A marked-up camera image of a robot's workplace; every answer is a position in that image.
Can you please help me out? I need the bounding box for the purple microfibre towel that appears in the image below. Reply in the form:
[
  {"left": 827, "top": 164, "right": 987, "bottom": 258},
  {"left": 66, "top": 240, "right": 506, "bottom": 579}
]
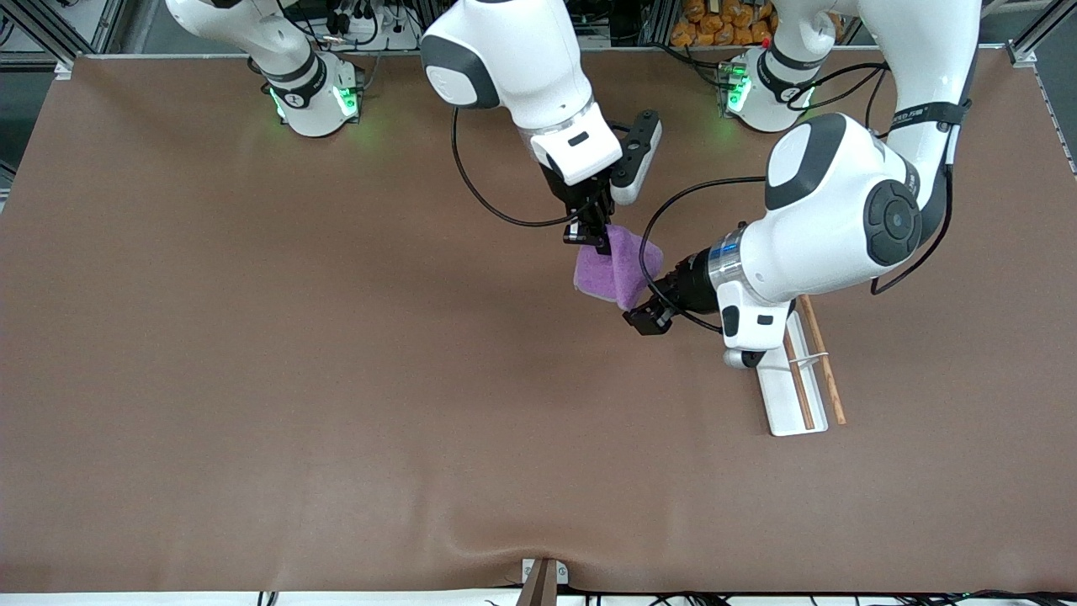
[{"left": 574, "top": 223, "right": 666, "bottom": 311}]

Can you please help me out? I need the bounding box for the white rectangular tray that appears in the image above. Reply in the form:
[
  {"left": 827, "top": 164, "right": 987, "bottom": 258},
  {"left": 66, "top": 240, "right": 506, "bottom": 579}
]
[{"left": 755, "top": 294, "right": 847, "bottom": 438}]

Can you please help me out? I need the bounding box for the orange packets pile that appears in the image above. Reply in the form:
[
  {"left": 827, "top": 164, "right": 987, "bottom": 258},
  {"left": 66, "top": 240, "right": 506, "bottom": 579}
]
[{"left": 671, "top": 0, "right": 779, "bottom": 48}]

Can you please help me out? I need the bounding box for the white power strip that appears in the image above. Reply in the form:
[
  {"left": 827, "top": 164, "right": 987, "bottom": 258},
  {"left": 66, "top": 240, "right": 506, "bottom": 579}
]
[{"left": 323, "top": 0, "right": 422, "bottom": 52}]

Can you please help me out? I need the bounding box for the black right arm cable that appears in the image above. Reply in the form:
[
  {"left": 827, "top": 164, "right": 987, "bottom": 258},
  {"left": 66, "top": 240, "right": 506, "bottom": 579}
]
[{"left": 451, "top": 104, "right": 583, "bottom": 230}]

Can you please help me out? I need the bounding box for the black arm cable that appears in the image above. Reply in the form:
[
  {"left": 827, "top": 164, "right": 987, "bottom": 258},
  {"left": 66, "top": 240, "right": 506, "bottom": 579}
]
[
  {"left": 451, "top": 104, "right": 583, "bottom": 230},
  {"left": 637, "top": 62, "right": 961, "bottom": 334}
]

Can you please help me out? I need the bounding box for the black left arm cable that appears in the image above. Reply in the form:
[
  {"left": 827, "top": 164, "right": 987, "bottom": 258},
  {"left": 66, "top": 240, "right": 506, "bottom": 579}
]
[{"left": 637, "top": 62, "right": 961, "bottom": 334}]

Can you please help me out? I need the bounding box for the metal camera pole bracket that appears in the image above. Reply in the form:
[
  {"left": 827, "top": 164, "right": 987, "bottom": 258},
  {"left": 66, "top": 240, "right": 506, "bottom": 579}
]
[{"left": 514, "top": 556, "right": 570, "bottom": 606}]

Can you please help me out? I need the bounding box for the aluminium frame post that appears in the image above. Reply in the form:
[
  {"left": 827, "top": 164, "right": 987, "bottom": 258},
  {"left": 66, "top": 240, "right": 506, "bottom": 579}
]
[
  {"left": 1008, "top": 0, "right": 1077, "bottom": 66},
  {"left": 0, "top": 0, "right": 127, "bottom": 82}
]

